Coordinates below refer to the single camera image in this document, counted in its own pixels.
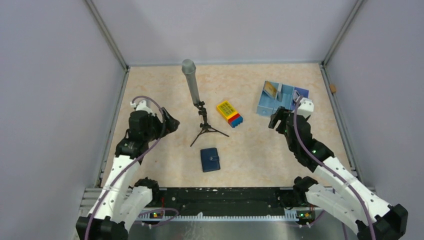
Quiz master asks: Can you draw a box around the purple drawer right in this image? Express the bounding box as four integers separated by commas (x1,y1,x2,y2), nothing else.
293,87,309,98

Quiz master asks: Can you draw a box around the light blue drawer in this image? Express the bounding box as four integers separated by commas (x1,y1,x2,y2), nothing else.
274,84,295,110
256,80,281,117

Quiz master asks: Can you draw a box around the small wooden knob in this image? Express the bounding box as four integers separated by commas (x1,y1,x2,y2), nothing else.
329,83,337,94

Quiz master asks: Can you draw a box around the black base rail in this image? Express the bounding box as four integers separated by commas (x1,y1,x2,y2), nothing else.
129,187,327,218

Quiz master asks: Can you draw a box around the light blue drawer left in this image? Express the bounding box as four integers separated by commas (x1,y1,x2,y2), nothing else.
256,80,281,117

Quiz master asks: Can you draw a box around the light blue drawer middle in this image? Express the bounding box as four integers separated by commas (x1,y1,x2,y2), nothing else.
274,84,295,110

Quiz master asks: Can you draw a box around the black tripod stand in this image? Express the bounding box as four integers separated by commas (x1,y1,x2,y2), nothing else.
190,101,229,147

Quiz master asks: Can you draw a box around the silver credit card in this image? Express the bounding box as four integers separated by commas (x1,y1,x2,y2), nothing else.
293,90,302,103

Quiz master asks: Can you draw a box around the gold credit card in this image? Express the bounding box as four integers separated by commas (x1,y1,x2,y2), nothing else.
263,81,278,98

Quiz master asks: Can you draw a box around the black credit card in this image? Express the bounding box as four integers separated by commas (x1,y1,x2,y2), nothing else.
276,83,283,102

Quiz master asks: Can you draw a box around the dark blue card holder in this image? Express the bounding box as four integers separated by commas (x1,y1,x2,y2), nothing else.
200,147,221,173

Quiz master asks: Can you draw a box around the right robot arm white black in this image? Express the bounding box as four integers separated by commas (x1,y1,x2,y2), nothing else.
268,106,408,240

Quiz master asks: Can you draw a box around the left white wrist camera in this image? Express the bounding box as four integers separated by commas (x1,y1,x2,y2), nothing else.
130,98,154,114

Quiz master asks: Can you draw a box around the grey microphone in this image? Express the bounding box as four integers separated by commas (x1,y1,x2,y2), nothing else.
181,59,201,106

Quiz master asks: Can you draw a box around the white cable duct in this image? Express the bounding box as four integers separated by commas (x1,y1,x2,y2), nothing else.
135,211,299,222

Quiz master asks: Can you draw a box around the yellow red blue toy block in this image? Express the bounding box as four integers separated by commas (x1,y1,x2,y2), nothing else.
216,100,244,128

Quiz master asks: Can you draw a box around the aluminium frame front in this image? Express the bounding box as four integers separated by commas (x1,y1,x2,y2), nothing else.
79,180,344,240

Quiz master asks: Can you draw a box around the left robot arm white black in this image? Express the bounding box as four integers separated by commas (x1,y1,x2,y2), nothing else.
75,107,180,240

